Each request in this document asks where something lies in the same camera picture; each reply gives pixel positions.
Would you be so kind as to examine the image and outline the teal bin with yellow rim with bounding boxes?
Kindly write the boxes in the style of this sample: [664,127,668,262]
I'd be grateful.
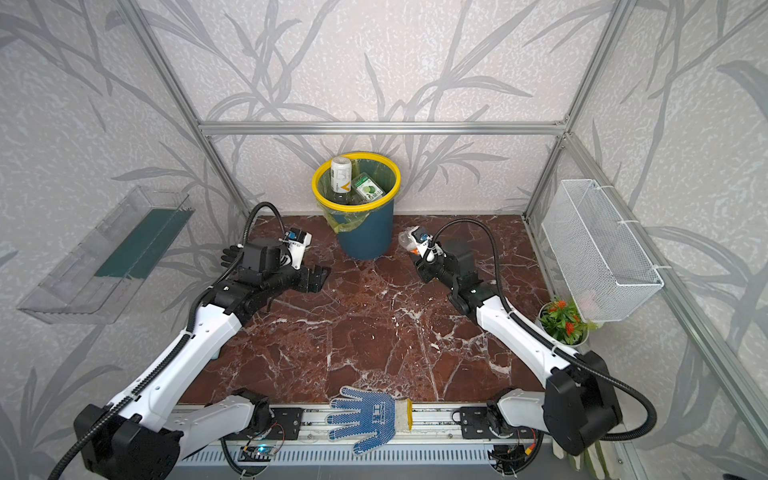
[311,151,402,260]

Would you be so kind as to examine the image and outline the white yellow label bottle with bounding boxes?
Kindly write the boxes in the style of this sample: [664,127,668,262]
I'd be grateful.
[330,156,352,205]

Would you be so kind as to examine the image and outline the green white label bottle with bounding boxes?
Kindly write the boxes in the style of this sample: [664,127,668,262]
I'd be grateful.
[352,173,386,203]

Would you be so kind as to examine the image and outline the orange label bottle top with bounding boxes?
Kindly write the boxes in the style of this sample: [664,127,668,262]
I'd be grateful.
[398,226,420,255]

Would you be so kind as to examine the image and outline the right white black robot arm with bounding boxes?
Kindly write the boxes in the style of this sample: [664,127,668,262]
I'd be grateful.
[398,226,658,455]

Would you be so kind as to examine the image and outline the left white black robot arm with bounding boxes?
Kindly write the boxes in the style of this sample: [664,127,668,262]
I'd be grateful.
[49,202,330,479]

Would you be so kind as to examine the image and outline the black green work glove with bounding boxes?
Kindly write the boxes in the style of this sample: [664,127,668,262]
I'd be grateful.
[220,245,243,268]

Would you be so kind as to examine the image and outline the potted plant red flowers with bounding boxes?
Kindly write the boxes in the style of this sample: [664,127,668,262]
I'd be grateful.
[538,298,600,347]

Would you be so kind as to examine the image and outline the blue dotted knit glove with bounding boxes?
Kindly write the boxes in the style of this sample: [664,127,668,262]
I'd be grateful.
[326,386,413,456]

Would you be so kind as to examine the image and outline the green circuit board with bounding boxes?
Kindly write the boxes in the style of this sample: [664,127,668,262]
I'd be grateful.
[236,444,283,466]

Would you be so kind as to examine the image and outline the white green striped glove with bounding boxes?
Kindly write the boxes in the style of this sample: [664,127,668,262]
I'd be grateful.
[552,441,622,479]

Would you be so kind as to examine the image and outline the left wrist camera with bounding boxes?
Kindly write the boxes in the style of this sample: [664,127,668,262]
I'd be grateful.
[284,228,312,270]

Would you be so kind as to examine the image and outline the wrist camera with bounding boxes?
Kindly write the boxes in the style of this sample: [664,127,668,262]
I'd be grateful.
[410,226,444,263]
[284,228,312,270]

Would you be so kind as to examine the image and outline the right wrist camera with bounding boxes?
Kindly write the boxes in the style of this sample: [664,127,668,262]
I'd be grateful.
[410,226,444,263]

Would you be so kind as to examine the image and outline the white wire mesh basket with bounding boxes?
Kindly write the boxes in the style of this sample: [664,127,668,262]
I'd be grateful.
[542,179,664,324]

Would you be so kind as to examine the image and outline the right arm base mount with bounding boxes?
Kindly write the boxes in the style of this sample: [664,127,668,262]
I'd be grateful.
[451,406,499,440]

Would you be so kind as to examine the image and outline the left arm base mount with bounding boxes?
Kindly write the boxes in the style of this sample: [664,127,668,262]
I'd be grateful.
[242,407,304,441]

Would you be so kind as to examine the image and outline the clear plastic wall tray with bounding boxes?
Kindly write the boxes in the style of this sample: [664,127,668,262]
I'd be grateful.
[18,186,195,325]

